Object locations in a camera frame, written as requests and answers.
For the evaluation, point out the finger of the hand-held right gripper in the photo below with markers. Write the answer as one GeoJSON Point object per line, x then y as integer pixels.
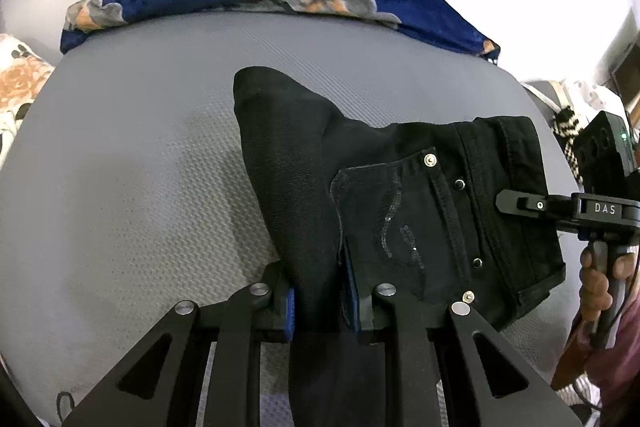
{"type": "Point", "coordinates": [530, 204]}

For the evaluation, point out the person's right hand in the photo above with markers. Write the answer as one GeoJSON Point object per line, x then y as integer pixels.
{"type": "Point", "coordinates": [592, 279]}

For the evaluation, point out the white patterned bag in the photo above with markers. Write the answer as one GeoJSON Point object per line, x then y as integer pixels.
{"type": "Point", "coordinates": [592, 94]}

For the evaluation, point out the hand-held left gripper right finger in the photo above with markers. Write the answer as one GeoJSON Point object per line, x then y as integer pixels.
{"type": "Point", "coordinates": [350, 302]}

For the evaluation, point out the grey textured mattress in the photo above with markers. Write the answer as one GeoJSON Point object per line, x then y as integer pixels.
{"type": "Point", "coordinates": [125, 157]}

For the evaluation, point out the black pants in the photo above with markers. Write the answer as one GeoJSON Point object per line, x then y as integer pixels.
{"type": "Point", "coordinates": [310, 167]}

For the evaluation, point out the person's maroon clothing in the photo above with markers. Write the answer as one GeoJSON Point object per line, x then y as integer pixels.
{"type": "Point", "coordinates": [625, 337]}

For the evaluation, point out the white floral cloth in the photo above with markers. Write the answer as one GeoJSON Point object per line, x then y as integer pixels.
{"type": "Point", "coordinates": [20, 82]}

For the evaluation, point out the black white zigzag cloth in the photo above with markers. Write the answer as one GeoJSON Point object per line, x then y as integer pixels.
{"type": "Point", "coordinates": [567, 127]}

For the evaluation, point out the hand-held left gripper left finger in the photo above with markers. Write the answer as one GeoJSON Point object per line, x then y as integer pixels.
{"type": "Point", "coordinates": [289, 314]}

